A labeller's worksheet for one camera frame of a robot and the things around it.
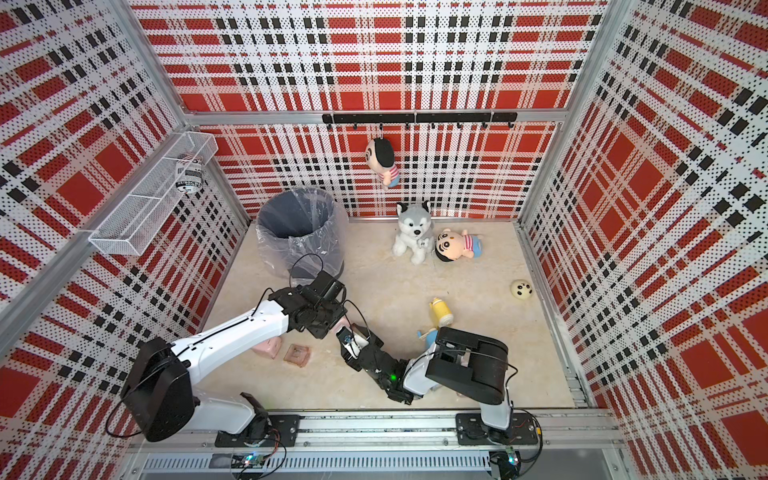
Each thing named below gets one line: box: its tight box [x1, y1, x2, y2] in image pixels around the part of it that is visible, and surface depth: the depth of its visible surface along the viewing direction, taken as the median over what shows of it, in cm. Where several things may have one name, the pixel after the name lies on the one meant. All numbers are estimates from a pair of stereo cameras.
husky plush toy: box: [392, 200, 435, 265], surface depth 100 cm
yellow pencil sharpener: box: [430, 297, 454, 328], surface depth 89 cm
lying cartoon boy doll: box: [434, 228, 484, 262], surface depth 107 cm
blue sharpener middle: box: [418, 330, 439, 349], surface depth 86 cm
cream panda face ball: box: [510, 279, 533, 300], surface depth 98 cm
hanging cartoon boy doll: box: [366, 137, 401, 191], surface depth 94 cm
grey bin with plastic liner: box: [256, 187, 350, 285], surface depth 90 cm
